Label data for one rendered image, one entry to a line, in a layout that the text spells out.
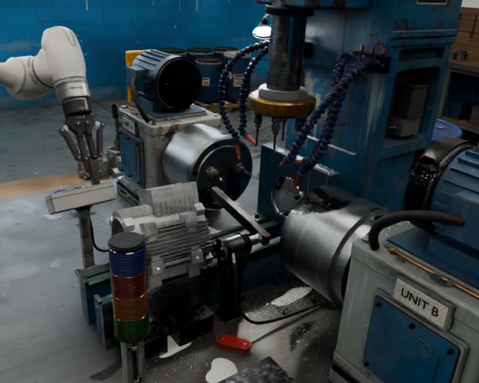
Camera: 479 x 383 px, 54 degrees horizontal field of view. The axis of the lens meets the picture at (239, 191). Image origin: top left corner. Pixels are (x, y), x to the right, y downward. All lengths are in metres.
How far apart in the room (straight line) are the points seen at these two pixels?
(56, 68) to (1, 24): 5.14
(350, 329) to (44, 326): 0.75
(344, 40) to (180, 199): 0.62
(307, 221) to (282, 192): 0.36
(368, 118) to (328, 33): 0.27
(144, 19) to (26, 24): 1.52
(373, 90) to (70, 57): 0.82
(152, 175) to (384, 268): 0.97
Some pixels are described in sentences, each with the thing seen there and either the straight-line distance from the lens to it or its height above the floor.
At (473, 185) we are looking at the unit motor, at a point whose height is 1.32.
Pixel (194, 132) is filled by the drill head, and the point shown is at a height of 1.16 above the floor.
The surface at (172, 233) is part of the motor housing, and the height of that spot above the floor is 1.06.
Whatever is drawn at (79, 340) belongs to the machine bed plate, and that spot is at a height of 0.80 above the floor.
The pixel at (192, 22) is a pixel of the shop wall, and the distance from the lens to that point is 7.31.
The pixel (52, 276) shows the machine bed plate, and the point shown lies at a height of 0.80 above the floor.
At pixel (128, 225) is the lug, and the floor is 1.10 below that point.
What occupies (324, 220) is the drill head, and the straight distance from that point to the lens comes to 1.06.
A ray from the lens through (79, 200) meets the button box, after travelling 1.33.
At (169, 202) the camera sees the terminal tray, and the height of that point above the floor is 1.12.
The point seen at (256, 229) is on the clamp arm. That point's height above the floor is 1.03.
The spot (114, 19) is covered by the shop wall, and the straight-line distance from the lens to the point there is 6.85.
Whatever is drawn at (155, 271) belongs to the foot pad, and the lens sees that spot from 1.10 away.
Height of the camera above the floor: 1.61
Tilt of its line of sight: 24 degrees down
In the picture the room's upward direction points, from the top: 3 degrees clockwise
